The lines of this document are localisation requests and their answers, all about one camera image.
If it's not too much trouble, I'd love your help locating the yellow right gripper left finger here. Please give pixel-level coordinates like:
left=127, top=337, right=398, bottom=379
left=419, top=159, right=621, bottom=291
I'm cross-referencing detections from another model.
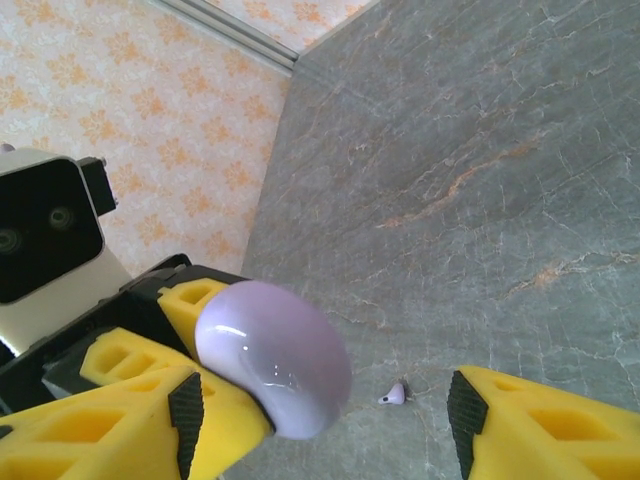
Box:
left=0, top=366, right=275, bottom=480

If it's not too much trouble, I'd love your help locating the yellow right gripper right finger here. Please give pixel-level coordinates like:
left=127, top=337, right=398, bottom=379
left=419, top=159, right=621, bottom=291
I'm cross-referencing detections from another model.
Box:
left=446, top=364, right=640, bottom=480

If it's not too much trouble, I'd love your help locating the purple round earbud case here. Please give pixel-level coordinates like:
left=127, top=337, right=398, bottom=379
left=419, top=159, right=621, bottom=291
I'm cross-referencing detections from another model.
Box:
left=194, top=279, right=353, bottom=441

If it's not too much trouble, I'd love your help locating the purple wireless earbud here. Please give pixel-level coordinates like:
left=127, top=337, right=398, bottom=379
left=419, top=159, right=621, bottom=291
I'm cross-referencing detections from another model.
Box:
left=378, top=380, right=412, bottom=407

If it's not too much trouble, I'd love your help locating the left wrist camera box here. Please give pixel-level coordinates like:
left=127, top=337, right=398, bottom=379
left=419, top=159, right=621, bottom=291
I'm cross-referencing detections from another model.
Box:
left=0, top=143, right=132, bottom=359

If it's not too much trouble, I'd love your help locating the aluminium corner post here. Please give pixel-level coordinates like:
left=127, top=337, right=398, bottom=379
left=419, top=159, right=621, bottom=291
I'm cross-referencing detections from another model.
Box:
left=158, top=0, right=302, bottom=77

